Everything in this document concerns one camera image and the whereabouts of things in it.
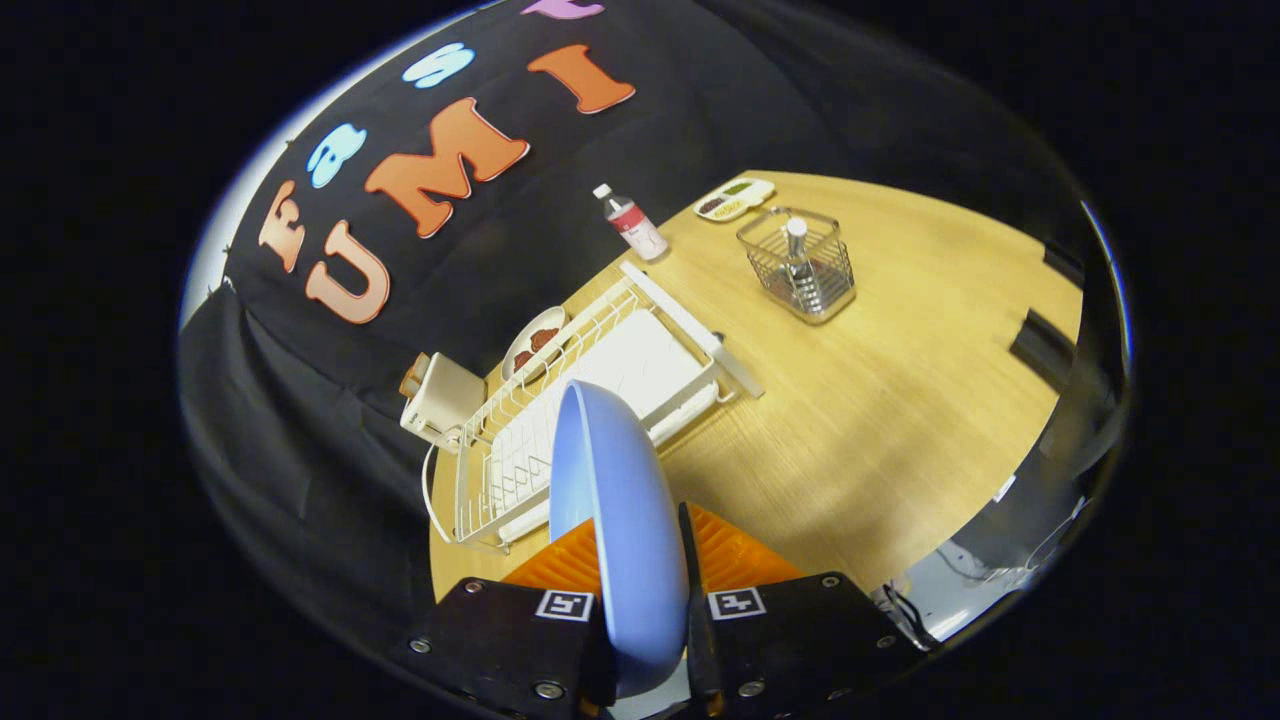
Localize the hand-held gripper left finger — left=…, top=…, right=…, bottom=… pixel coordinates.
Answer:
left=405, top=515, right=616, bottom=720

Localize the cream toaster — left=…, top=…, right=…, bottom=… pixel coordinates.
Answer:
left=400, top=352, right=488, bottom=453

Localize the beige round plate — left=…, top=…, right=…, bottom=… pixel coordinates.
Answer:
left=500, top=306, right=569, bottom=383

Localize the clear bottle with red label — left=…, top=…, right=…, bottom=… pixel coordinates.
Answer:
left=592, top=183, right=669, bottom=263

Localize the white wire dish rack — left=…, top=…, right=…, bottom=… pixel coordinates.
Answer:
left=453, top=261, right=766, bottom=553

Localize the black table edge clamp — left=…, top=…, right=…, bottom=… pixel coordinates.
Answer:
left=1043, top=245, right=1086, bottom=291
left=1010, top=310, right=1076, bottom=376

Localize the black backdrop cloth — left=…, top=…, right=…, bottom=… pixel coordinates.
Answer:
left=178, top=0, right=1091, bottom=641

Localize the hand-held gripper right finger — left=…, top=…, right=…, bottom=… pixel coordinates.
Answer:
left=678, top=500, right=931, bottom=720

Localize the spoon with white handle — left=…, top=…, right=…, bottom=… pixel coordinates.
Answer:
left=783, top=218, right=823, bottom=311

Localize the light blue plate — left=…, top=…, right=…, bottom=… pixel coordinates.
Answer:
left=548, top=379, right=691, bottom=699

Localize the white divided condiment dish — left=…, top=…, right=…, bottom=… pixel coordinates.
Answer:
left=693, top=178, right=776, bottom=223

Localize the metal wire basket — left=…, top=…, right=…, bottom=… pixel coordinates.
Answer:
left=737, top=207, right=858, bottom=325

